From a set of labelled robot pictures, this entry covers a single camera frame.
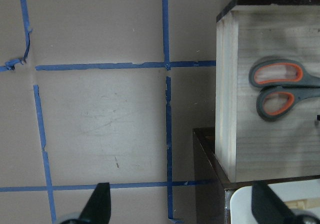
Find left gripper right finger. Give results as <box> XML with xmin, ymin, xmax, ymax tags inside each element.
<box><xmin>251</xmin><ymin>181</ymin><xmax>296</xmax><ymax>224</ymax></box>

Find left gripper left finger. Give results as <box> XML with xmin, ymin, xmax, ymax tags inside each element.
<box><xmin>79</xmin><ymin>182</ymin><xmax>111</xmax><ymax>221</ymax></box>

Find orange grey scissors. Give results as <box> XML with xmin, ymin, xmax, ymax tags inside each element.
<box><xmin>248</xmin><ymin>59</ymin><xmax>320</xmax><ymax>122</ymax></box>

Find wooden drawer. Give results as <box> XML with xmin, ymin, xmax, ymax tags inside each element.
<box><xmin>215</xmin><ymin>0</ymin><xmax>320</xmax><ymax>182</ymax></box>

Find cream plastic storage box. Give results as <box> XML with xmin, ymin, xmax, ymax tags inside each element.
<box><xmin>230</xmin><ymin>179</ymin><xmax>320</xmax><ymax>224</ymax></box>

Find dark brown cabinet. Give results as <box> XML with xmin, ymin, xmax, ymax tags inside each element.
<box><xmin>192</xmin><ymin>127</ymin><xmax>320</xmax><ymax>224</ymax></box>

